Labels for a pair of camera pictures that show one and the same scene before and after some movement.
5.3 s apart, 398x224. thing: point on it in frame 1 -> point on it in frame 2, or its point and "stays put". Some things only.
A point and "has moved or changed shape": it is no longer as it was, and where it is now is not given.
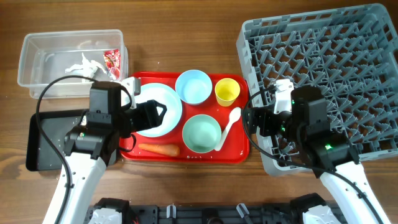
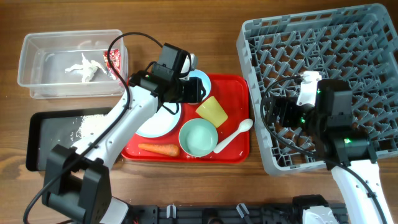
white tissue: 86,68 stays put
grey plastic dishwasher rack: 350,53 stays put
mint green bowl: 201,133 has moved or changed shape
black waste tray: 40,155 stays put
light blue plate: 165,95 stays put
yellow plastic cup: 227,90 -> 212,112
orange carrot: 167,149 stays put
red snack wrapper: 112,58 stays put
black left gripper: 137,115 -> 193,90
